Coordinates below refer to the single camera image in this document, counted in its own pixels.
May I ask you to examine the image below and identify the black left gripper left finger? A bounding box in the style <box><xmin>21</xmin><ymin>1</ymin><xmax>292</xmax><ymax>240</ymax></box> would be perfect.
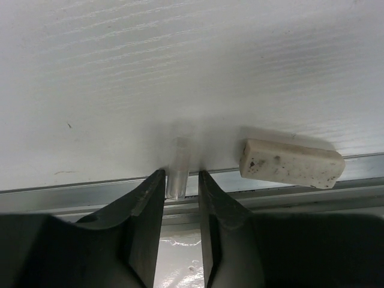
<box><xmin>1</xmin><ymin>170</ymin><xmax>166</xmax><ymax>287</ymax></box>

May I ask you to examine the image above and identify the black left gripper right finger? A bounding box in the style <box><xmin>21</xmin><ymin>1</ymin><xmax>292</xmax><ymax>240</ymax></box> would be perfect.
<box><xmin>198</xmin><ymin>171</ymin><xmax>383</xmax><ymax>287</ymax></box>

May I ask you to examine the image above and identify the clear pen cap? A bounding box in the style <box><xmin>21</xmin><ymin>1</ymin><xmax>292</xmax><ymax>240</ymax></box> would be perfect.
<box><xmin>166</xmin><ymin>136</ymin><xmax>191</xmax><ymax>200</ymax></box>

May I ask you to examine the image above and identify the white eraser block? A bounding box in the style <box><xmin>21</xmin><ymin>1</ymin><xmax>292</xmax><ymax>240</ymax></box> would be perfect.
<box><xmin>239</xmin><ymin>139</ymin><xmax>346</xmax><ymax>189</ymax></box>

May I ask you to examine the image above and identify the front aluminium rail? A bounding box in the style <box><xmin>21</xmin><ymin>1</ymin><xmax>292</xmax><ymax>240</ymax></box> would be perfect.
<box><xmin>1</xmin><ymin>154</ymin><xmax>383</xmax><ymax>222</ymax></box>

